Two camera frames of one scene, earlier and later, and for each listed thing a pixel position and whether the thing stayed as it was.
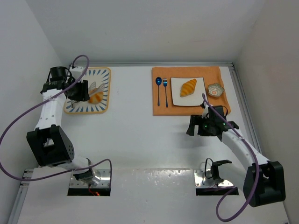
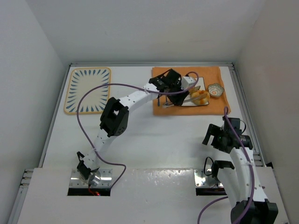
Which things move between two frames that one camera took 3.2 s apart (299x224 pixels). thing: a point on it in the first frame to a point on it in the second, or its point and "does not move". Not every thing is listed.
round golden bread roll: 96,98 to 200,97
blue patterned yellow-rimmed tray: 100,75 does not move
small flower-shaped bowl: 215,90 does not move
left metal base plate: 103,174 does not move
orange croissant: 188,88 to 199,94
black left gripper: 81,91 to 176,96
